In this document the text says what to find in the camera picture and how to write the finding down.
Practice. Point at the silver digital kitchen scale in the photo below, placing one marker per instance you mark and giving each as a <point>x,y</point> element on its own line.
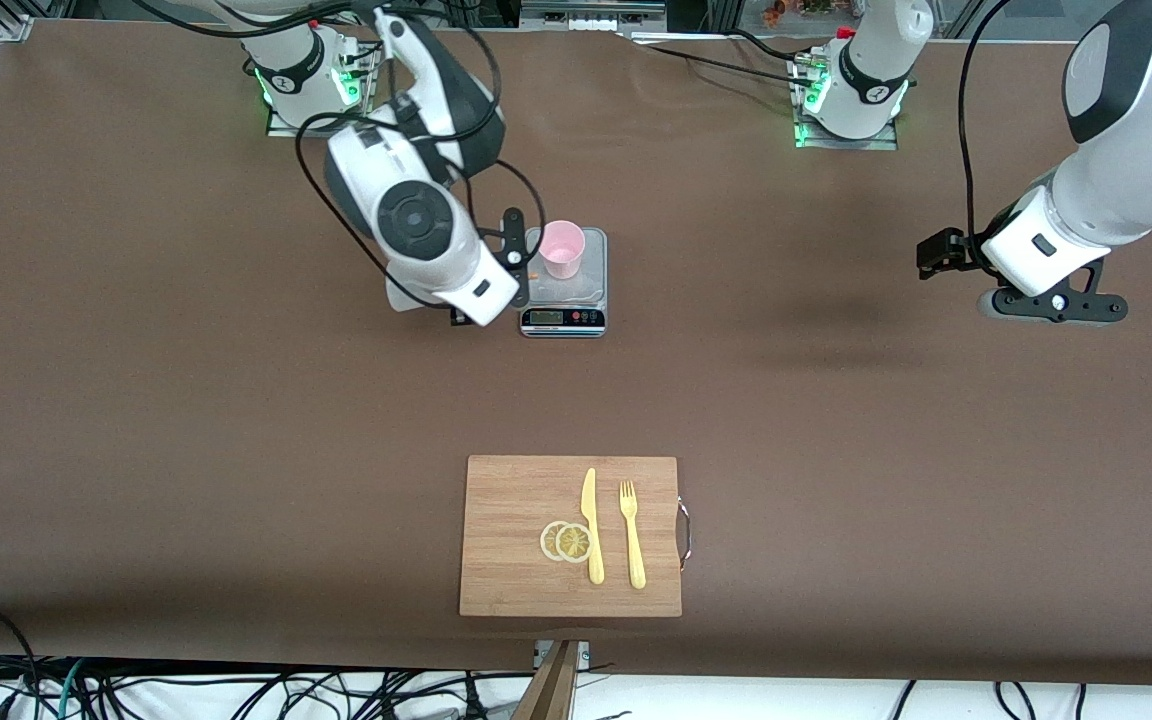
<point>564,318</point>

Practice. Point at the aluminium frame corner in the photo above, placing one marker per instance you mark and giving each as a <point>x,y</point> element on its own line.
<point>16,27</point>

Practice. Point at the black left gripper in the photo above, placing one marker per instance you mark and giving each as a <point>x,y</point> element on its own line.
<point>958,249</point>

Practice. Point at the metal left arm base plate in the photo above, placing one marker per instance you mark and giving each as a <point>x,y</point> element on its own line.
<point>846,144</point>

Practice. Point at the pink plastic cup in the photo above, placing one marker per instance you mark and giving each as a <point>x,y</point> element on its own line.
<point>563,250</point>

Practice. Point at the wooden cutting board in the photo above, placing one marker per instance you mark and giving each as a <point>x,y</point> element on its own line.
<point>516,540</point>

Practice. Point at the lemon slice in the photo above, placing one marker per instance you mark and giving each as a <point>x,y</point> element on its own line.
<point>574,543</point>
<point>547,541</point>

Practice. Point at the yellow plastic fork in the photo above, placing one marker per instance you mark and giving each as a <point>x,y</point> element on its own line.
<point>633,540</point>

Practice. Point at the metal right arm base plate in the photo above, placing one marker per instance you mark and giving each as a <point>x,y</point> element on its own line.
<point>286,130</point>

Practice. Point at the yellow plastic knife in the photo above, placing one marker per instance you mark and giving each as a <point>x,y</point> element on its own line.
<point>592,530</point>

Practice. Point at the white power strip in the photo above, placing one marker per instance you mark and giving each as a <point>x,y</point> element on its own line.
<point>596,24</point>

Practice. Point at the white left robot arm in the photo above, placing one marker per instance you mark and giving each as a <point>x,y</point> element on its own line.
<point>1136,120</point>

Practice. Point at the wooden post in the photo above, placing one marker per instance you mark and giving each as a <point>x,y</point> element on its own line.
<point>551,690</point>

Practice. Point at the metal corner bracket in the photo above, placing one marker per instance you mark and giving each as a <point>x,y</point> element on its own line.
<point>583,655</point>

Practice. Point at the brown table cover sheet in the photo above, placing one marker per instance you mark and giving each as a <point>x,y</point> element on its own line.
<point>886,480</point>

